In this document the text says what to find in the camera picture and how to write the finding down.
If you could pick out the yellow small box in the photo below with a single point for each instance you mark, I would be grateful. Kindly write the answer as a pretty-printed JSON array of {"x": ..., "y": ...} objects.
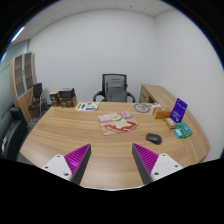
[{"x": 171, "y": 124}]

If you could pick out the black visitor chair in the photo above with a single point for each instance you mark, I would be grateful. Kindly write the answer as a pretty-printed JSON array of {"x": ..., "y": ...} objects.
[{"x": 37, "y": 100}]

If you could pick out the black leather sofa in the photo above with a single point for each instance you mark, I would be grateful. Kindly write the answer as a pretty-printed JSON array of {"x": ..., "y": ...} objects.
[{"x": 13, "y": 131}]

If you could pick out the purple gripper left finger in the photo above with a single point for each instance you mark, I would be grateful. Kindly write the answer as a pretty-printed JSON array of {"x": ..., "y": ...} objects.
[{"x": 70, "y": 167}]

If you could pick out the dark stacked boxes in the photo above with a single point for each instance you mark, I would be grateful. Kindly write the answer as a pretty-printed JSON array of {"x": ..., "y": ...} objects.
[{"x": 67, "y": 97}]

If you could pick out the white sticker sheet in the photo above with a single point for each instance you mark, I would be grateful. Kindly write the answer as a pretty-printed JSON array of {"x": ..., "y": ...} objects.
[{"x": 87, "y": 106}]

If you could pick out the black computer mouse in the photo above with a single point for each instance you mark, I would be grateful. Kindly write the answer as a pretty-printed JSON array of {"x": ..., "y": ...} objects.
[{"x": 154, "y": 138}]

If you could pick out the small brown box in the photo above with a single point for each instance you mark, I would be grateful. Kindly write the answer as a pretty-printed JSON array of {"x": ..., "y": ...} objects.
[{"x": 54, "y": 97}]

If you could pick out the wooden side cabinet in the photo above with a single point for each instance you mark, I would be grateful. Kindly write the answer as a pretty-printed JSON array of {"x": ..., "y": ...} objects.
[{"x": 156, "y": 94}]

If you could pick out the green tissue pack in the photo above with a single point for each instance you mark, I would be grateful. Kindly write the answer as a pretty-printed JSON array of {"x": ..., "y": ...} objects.
[{"x": 184, "y": 129}]

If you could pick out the grey mesh office chair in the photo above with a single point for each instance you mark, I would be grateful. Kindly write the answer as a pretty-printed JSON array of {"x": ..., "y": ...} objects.
[{"x": 114, "y": 88}]

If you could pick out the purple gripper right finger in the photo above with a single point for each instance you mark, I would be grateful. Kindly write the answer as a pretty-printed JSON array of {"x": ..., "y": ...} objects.
[{"x": 152, "y": 166}]

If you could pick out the blue small packet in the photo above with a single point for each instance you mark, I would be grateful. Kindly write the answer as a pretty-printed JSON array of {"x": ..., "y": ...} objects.
[{"x": 178, "y": 133}]

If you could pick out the brown cardboard box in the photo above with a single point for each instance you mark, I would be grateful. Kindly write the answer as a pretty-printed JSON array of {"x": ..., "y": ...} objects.
[{"x": 161, "y": 112}]

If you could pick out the wooden bookshelf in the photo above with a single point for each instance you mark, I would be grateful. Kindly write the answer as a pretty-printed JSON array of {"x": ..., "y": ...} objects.
[{"x": 22, "y": 79}]

